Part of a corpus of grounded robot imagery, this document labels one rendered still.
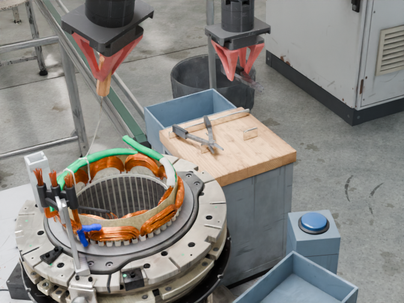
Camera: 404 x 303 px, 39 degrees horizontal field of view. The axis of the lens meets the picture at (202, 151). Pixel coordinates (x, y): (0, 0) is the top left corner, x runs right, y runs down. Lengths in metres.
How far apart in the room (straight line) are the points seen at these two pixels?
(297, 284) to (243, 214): 0.26
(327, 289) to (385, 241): 1.69
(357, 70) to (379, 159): 0.49
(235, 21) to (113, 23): 0.35
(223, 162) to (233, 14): 0.26
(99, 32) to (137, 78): 3.21
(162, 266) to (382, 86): 2.61
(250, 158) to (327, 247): 0.22
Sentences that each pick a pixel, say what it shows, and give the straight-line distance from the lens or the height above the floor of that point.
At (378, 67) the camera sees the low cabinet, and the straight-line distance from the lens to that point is 3.17.
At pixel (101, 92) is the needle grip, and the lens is 0.77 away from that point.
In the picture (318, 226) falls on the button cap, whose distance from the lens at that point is 0.92.
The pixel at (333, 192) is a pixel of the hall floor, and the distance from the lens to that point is 2.75.
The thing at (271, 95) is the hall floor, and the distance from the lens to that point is 3.56.
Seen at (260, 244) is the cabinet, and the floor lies 0.87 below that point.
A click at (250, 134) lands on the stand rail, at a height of 1.07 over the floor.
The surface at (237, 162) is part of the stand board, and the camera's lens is 1.02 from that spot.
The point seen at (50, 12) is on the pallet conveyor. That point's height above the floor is 0.76.
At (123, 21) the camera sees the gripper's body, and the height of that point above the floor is 1.41.
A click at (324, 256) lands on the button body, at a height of 1.00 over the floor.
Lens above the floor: 1.63
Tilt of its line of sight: 33 degrees down
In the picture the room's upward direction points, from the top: 3 degrees counter-clockwise
